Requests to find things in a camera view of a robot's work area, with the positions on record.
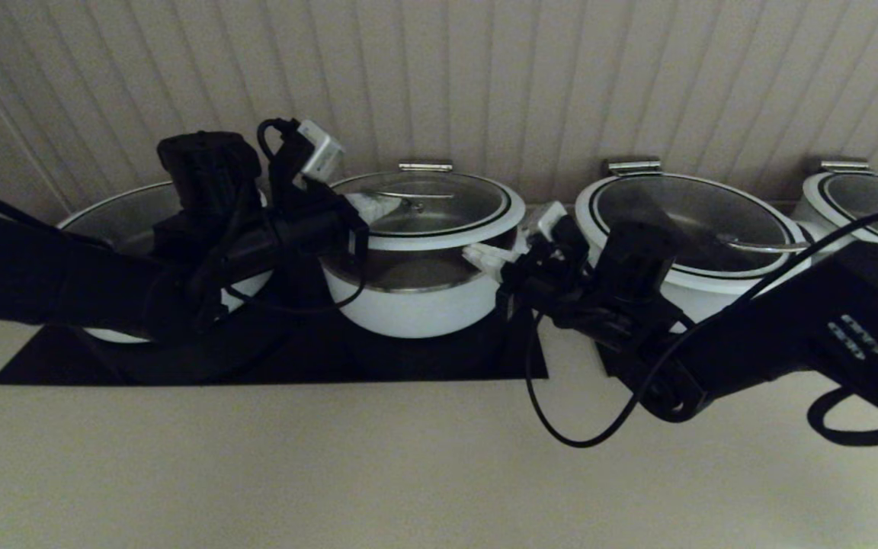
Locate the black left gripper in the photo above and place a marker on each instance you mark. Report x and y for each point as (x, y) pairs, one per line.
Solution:
(317, 221)

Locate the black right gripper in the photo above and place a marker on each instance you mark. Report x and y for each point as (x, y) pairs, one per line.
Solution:
(553, 282)

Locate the round glass lid white rim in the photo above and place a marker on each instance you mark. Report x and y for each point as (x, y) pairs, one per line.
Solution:
(439, 206)

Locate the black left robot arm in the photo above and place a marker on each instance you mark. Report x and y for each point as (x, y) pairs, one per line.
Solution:
(43, 267)

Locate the white round pot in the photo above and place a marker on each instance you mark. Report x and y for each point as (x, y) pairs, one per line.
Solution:
(416, 313)

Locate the black glass cooktop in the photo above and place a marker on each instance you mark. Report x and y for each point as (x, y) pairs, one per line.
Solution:
(611, 362)
(424, 358)

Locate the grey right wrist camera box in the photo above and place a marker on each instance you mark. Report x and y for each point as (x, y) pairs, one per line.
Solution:
(549, 219)

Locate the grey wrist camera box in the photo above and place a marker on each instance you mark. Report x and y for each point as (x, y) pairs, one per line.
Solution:
(321, 152)
(549, 219)

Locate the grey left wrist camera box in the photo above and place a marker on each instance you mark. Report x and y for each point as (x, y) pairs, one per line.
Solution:
(321, 152)

